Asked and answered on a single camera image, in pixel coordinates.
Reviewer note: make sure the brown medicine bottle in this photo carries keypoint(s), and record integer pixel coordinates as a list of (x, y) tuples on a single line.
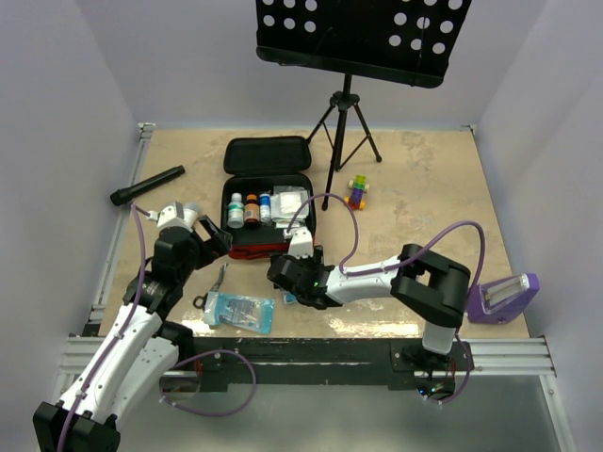
[(251, 210)]

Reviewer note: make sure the black handled scissors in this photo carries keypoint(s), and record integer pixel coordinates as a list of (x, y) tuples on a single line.
[(216, 285)]

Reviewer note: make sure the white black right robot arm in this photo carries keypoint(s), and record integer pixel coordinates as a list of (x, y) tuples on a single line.
[(429, 284)]

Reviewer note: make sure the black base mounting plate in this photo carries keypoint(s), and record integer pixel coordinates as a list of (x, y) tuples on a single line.
[(398, 364)]

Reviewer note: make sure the black flashlight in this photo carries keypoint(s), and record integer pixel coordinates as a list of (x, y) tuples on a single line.
[(125, 195)]

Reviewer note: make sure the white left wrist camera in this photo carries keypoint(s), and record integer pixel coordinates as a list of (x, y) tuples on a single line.
[(176, 214)]

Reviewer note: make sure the blue medical pouch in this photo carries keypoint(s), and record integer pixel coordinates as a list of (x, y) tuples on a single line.
[(247, 313)]

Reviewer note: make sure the blue wipes packet bag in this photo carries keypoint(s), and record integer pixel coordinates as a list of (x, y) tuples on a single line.
[(288, 298)]

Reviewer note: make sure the black music stand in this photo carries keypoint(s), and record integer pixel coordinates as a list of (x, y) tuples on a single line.
[(403, 42)]

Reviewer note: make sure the white green medicine bottle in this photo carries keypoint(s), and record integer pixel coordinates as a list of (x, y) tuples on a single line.
[(235, 212)]

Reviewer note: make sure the purple white device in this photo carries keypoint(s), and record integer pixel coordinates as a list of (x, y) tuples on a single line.
[(502, 301)]

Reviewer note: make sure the white gauze plastic bag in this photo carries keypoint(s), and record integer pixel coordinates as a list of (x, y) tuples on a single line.
[(286, 200)]

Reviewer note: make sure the red black medicine kit case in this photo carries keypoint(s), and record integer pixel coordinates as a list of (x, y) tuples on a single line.
[(257, 165)]

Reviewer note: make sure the white blue medicine bottle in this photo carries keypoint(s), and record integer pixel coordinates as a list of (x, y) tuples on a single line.
[(265, 208)]

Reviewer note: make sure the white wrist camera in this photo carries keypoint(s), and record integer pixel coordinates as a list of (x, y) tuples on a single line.
[(176, 214), (300, 242)]

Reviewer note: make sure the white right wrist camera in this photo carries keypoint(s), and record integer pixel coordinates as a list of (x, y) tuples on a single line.
[(300, 242)]

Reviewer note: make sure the aluminium frame rail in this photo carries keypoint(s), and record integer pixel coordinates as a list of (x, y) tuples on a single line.
[(99, 301)]

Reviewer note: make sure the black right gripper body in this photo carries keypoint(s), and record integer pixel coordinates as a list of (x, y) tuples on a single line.
[(313, 263)]

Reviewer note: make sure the colourful toy block car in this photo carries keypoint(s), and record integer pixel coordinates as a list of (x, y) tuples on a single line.
[(358, 188)]

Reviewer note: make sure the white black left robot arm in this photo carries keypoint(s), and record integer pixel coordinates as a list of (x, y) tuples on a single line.
[(140, 347)]

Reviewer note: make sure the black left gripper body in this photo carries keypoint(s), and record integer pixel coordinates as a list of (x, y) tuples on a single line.
[(198, 257)]

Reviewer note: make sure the bandage strips plastic bag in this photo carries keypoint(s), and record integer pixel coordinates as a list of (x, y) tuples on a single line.
[(282, 221)]

